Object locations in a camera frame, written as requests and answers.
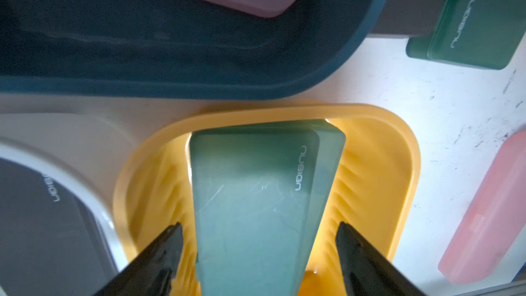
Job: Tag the yellow storage box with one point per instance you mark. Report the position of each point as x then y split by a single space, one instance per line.
375 184

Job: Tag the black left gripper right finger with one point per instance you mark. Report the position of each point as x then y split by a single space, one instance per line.
365 271

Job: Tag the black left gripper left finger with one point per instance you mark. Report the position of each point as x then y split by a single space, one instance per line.
153 270

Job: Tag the green pencil case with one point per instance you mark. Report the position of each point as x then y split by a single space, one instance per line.
473 33
259 194

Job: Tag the dark teal storage box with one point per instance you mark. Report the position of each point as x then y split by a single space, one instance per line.
186 49

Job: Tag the black pencil case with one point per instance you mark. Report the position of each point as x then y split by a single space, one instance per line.
407 18
51 244

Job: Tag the white storage box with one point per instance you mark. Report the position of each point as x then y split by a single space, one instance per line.
83 155

